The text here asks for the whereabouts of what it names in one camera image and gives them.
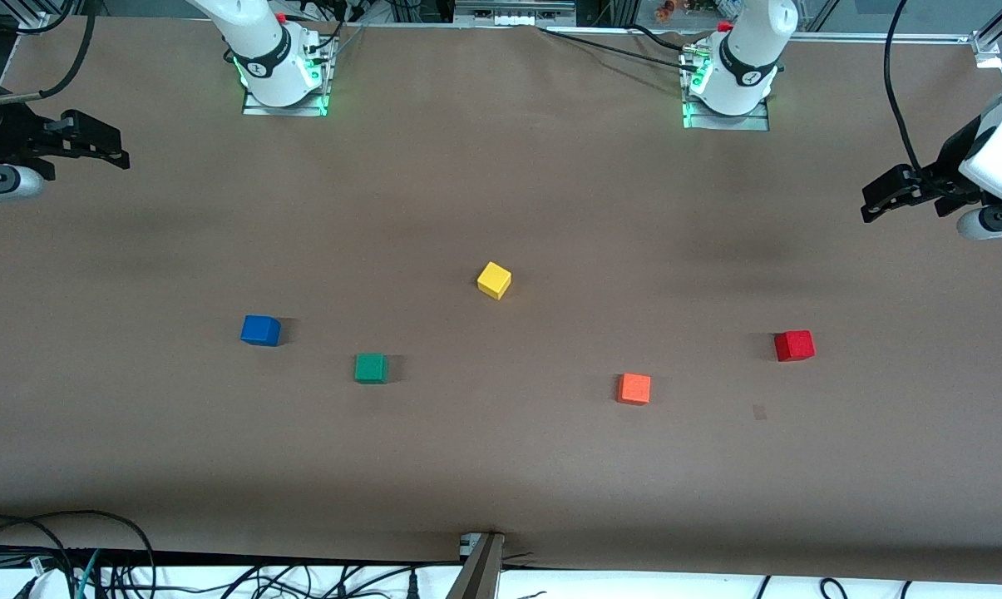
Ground blue wooden block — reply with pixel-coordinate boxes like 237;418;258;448
240;314;282;348

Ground brown table cover sheet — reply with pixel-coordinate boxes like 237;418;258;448
0;15;1002;579

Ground red wooden block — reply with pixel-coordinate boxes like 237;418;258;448
773;329;816;363

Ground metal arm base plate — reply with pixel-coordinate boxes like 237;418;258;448
241;37;333;117
681;46;772;131

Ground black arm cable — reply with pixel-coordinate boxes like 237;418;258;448
883;0;925;171
0;0;98;105

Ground aluminium corner profile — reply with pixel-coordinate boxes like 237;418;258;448
970;0;1002;67
2;0;52;34

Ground black base cable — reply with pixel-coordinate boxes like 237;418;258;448
538;25;693;67

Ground black looped cable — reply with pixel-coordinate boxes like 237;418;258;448
0;509;156;599

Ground yellow wooden block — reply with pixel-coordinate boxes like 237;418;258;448
476;261;512;301

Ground green cable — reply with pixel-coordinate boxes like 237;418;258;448
72;549;102;599

